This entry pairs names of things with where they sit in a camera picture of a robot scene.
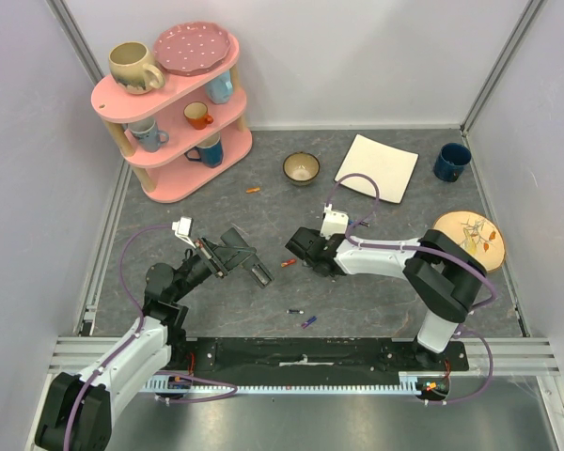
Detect purple cable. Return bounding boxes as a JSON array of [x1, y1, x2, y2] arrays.
[[61, 224, 240, 451], [326, 173, 498, 406]]

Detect round wooden bird coaster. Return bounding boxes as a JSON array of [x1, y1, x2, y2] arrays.
[[433, 210, 506, 272]]

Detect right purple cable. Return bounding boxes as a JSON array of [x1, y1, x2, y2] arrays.
[[326, 173, 498, 406]]

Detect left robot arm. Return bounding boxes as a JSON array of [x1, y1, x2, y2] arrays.
[[34, 228, 274, 450]]

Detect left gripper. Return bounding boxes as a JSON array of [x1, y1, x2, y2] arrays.
[[171, 235, 256, 302]]

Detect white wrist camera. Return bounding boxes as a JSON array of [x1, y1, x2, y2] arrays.
[[320, 203, 349, 239], [171, 216, 195, 248]]

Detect grey blue mug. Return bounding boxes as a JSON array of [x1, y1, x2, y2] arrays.
[[128, 117, 169, 153]]

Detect white square plate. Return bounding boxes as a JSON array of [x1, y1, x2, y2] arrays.
[[334, 134, 418, 204]]

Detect blue purple battery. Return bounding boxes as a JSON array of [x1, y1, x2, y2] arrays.
[[301, 316, 317, 329]]

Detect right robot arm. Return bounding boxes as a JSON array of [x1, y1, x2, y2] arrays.
[[286, 227, 487, 370]]

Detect beige ceramic mug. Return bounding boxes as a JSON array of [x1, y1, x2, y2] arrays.
[[108, 41, 165, 95]]

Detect navy blue cup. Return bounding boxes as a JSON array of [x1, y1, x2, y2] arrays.
[[433, 143, 472, 182]]

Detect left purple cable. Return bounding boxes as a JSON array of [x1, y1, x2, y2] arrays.
[[61, 224, 240, 451]]

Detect dark blue faceted mug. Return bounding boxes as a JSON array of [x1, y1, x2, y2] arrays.
[[184, 132, 224, 168]]

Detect beige brown ceramic bowl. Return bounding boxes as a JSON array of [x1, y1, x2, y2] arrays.
[[282, 152, 321, 186]]

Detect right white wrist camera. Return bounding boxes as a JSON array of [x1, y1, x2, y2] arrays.
[[320, 203, 349, 239]]

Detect black remote control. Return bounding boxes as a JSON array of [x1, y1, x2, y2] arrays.
[[221, 227, 274, 288]]

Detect light blue mug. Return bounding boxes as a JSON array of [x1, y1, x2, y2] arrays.
[[205, 70, 234, 104]]

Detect orange mug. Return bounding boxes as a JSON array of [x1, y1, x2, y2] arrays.
[[183, 101, 213, 130]]

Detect white slotted cable duct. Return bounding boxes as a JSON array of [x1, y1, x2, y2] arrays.
[[139, 375, 421, 396]]

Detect pink polka dot plate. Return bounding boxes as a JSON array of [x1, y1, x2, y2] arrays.
[[152, 22, 231, 76]]

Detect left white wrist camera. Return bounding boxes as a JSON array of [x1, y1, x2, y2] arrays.
[[171, 216, 195, 248]]

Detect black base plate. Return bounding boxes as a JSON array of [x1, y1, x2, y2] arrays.
[[165, 337, 469, 387]]

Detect pink three-tier shelf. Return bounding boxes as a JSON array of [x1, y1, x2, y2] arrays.
[[91, 36, 253, 203]]

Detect red orange battery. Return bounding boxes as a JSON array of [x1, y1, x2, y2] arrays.
[[281, 258, 297, 268]]

